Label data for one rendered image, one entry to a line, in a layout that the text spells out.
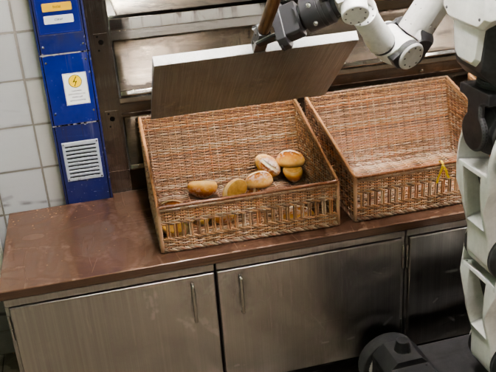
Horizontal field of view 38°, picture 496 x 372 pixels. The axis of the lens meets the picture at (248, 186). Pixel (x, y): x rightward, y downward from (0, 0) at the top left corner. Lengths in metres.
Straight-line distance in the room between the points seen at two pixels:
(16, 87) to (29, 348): 0.83
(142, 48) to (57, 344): 0.98
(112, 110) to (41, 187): 0.36
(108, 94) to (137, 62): 0.15
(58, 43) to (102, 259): 0.70
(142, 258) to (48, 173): 0.57
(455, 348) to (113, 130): 1.32
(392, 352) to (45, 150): 1.30
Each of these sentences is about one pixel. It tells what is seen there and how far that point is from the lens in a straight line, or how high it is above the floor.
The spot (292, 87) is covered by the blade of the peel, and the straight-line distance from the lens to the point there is 2.18.
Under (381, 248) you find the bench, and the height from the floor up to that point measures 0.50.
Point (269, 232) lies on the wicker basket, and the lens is 2.18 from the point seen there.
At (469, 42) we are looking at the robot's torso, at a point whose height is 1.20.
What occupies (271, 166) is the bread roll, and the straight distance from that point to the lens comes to 2.48.
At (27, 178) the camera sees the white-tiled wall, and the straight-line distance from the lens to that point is 2.56.
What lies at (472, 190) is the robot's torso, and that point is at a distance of 1.99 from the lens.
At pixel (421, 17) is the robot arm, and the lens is 1.97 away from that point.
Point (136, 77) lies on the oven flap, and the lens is 2.45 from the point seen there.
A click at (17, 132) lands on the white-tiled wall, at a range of 2.51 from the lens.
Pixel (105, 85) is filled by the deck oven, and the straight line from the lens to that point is 2.46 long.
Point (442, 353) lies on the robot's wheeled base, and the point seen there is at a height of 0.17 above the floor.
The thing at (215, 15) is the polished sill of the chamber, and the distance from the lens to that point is 2.45.
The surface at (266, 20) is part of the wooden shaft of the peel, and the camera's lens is 1.77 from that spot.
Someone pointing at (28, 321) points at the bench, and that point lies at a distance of 2.18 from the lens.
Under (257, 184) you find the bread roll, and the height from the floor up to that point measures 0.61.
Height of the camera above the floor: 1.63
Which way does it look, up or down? 24 degrees down
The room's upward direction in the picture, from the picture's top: 4 degrees counter-clockwise
